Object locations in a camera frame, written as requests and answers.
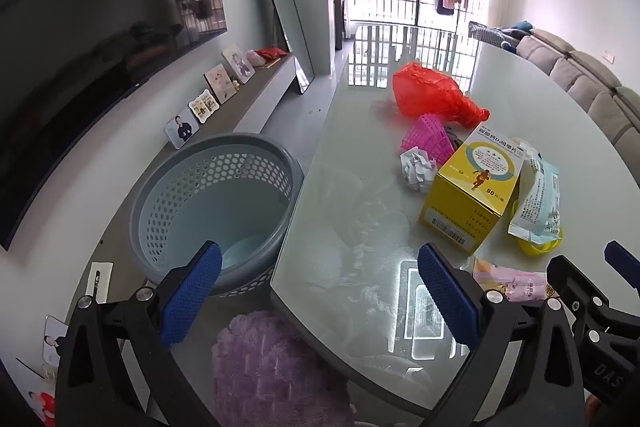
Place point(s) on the red plastic bag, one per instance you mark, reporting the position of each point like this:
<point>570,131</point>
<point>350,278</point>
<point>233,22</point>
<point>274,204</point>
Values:
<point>425,89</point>

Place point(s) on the red cloth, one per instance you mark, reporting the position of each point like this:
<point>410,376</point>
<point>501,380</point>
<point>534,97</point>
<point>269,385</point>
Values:
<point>272,53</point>

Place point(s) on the checkered cloth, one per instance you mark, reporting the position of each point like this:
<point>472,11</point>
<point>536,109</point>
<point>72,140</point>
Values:
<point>487,34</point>

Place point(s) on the grey perforated plastic basket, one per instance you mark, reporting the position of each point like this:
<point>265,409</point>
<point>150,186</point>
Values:
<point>165,207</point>

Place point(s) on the white paper ball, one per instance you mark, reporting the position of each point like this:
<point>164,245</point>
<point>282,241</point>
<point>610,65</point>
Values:
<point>417,169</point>

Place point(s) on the photo frame with dark suit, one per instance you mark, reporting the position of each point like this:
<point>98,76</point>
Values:
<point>181,127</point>

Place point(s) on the tilted child photo frame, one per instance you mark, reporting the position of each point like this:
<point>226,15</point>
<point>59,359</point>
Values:
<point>239,63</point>

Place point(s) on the pink plush toy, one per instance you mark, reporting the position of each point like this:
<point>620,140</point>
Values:
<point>255,58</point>

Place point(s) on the white blue snack packet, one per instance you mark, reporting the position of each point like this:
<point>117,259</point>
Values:
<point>537,202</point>

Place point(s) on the purple fluffy stool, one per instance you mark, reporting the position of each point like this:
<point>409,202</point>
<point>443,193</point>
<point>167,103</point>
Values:
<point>270,367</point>

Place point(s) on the pink snack packet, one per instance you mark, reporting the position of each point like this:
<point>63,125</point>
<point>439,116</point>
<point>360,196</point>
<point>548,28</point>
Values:
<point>510,279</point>

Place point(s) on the small photo card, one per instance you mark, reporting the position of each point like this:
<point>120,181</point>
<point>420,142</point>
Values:
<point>52,342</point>

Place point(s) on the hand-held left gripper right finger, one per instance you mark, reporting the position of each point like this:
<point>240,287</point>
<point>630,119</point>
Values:
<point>450,302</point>

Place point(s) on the yellow plastic lid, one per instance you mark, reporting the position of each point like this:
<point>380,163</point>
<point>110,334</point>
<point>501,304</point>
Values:
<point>540,248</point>

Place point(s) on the beige sofa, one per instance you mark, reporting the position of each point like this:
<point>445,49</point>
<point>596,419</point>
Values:
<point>590,77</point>

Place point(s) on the square baby photo frame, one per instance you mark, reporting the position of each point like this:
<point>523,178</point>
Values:
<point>220,83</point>

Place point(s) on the hanging purple garment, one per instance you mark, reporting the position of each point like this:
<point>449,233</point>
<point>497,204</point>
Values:
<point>444,4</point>

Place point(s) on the pink plastic shuttlecock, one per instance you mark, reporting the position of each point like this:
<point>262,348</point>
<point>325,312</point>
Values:
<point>430,134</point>

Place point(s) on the photo card with red figure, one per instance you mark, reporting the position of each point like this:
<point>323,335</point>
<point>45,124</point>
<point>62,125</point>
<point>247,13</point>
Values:
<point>42,407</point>

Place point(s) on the yellow cardboard box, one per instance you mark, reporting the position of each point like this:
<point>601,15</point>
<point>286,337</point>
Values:
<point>465,202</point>

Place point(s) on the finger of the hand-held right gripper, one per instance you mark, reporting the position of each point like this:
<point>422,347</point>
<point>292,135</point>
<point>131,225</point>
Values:
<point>567,276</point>
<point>621,259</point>

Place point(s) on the long television cabinet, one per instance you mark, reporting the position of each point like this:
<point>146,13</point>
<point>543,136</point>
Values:
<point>260,87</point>

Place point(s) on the tall standing mirror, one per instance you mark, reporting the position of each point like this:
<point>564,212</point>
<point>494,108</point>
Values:
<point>285,7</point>

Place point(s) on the scalloped white photo frame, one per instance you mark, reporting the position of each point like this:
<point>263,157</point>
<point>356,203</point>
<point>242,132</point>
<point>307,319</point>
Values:
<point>204,106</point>

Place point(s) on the black wall television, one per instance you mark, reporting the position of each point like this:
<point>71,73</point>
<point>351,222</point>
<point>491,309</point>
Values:
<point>75,57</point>

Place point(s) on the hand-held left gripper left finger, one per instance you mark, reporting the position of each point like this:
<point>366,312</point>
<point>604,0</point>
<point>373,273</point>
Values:
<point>192,292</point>

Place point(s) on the white wall socket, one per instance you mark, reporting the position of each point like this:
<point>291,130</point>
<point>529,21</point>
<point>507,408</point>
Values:
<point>102,289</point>

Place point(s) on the blue cloth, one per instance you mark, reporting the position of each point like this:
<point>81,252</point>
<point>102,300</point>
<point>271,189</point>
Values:
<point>521,27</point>

